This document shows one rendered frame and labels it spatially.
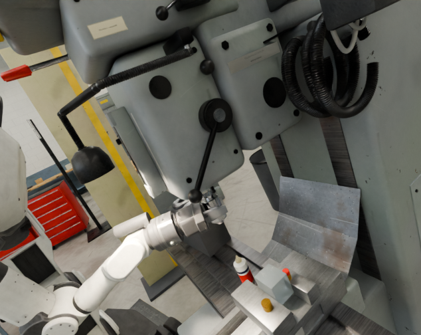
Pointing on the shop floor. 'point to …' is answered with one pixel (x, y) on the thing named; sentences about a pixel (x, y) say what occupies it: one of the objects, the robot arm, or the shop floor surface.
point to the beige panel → (81, 114)
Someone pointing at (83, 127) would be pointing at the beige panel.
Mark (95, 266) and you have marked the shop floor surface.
